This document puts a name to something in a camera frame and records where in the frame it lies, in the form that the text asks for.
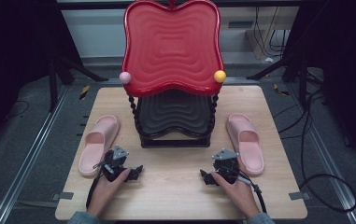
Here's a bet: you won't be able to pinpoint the person's right hand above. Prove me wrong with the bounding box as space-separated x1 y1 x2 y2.
211 172 261 218

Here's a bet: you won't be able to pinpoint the white panel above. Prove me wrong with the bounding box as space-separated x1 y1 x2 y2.
61 7 130 59

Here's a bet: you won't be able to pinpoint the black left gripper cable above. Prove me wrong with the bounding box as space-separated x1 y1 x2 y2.
85 172 105 210

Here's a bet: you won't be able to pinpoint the thin black floor cable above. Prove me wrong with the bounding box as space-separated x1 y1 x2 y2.
6 100 30 120

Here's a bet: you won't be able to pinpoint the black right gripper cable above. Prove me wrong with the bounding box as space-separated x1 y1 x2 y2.
235 175 267 215

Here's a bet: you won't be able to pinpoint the hanging black cables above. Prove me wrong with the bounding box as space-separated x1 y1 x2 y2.
254 6 290 59

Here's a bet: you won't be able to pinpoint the person's left hand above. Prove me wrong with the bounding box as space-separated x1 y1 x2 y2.
86 167 132 217

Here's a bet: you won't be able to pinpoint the red and black shoe rack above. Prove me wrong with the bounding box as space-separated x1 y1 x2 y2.
119 0 227 149

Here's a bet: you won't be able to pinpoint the pink slipper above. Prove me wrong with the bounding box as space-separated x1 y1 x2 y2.
225 112 265 176
78 114 121 177

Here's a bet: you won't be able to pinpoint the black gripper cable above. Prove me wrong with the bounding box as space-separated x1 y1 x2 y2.
85 172 105 210
235 175 267 215

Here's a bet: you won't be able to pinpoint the yellow and black tape strip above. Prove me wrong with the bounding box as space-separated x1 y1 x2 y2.
273 83 291 96
78 85 91 101

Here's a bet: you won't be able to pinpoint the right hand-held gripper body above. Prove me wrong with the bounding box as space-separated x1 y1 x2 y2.
211 148 240 185

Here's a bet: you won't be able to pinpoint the grey tape piece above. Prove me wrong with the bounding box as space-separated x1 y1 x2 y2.
52 191 75 201
288 191 310 201

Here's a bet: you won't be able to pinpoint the metal floor rail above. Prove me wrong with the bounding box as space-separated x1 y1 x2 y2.
0 85 71 224
287 83 356 224

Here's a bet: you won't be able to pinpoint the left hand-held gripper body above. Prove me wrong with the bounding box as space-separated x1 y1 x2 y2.
100 145 132 183

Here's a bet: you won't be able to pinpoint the black tripod stand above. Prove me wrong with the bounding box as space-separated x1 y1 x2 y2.
48 55 108 112
246 55 323 108

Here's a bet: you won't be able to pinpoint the dark curtain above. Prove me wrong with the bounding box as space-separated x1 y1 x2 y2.
0 0 83 150
282 0 356 169

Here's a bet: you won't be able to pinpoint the looped black floor cable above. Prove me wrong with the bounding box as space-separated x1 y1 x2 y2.
299 90 356 215

